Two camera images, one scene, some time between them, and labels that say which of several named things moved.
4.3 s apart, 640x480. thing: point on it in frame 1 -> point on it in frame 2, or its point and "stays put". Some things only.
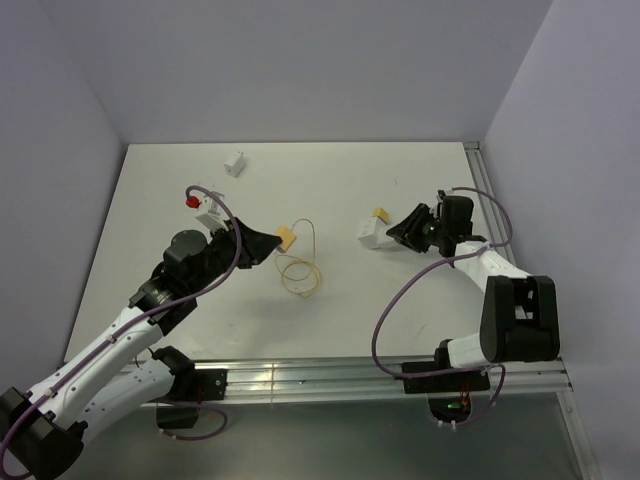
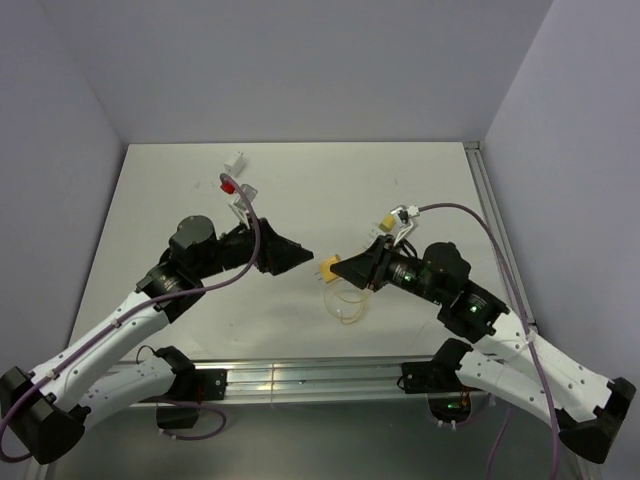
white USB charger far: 234,164 stays put
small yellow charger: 288,237 -> 325,271
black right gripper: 407,232 -> 371,264
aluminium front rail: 379,380 stays put
